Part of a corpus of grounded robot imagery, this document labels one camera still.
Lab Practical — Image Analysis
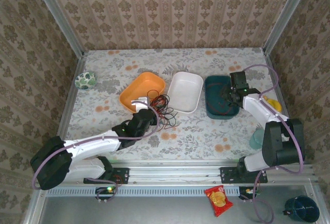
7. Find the grey slotted cable duct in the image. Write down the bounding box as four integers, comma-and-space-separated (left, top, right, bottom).
46, 185, 240, 197

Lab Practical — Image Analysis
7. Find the white plastic tray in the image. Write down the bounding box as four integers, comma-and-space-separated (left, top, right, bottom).
167, 71, 204, 114

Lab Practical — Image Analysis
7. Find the green leaf pattern bowl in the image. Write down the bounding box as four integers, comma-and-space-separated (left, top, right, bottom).
74, 71, 97, 90

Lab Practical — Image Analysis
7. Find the orange plastic tray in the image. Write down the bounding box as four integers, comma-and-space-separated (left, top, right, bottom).
119, 71, 166, 113

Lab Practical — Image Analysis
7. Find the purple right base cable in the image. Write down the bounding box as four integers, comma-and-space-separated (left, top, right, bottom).
252, 169, 275, 223

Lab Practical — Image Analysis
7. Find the red snack bag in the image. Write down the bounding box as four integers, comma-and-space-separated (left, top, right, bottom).
204, 184, 234, 217

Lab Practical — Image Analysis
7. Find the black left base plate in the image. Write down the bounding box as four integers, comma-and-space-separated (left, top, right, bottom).
83, 167, 130, 185

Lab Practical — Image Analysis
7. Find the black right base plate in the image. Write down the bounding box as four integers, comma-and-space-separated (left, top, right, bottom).
220, 166, 268, 184

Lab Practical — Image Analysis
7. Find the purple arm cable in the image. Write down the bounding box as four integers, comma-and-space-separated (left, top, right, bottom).
31, 100, 160, 191
242, 63, 305, 175

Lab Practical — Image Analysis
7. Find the yellow toy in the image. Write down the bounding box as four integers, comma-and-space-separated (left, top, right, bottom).
265, 97, 283, 112

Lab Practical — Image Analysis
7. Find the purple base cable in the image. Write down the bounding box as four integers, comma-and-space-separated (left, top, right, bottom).
252, 169, 275, 223
87, 177, 120, 204

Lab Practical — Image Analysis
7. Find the thin black cable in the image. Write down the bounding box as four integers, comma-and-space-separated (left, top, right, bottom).
146, 89, 178, 130

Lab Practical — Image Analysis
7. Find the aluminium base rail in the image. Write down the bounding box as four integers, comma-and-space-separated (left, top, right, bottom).
38, 160, 317, 186

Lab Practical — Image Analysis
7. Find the thin red cable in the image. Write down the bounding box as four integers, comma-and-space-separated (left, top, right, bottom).
206, 82, 234, 114
149, 95, 172, 132

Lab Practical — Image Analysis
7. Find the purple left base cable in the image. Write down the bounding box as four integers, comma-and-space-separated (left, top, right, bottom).
87, 177, 120, 204

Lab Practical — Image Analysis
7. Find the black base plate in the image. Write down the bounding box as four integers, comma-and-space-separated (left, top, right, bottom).
220, 166, 268, 184
83, 167, 130, 185

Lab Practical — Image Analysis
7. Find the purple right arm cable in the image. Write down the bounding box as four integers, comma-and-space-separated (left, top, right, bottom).
242, 63, 305, 175

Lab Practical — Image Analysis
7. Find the aluminium frame post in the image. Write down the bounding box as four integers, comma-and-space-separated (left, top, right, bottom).
28, 0, 85, 58
262, 0, 315, 55

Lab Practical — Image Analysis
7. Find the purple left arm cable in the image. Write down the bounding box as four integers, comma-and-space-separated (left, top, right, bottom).
31, 100, 160, 191

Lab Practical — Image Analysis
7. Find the light teal cup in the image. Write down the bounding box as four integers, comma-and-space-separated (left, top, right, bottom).
249, 128, 265, 150

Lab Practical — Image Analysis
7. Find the dark teal plastic tray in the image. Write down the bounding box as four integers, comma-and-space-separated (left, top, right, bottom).
204, 75, 240, 119

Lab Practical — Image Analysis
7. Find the dark blue mug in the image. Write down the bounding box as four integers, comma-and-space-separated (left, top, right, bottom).
282, 195, 320, 222

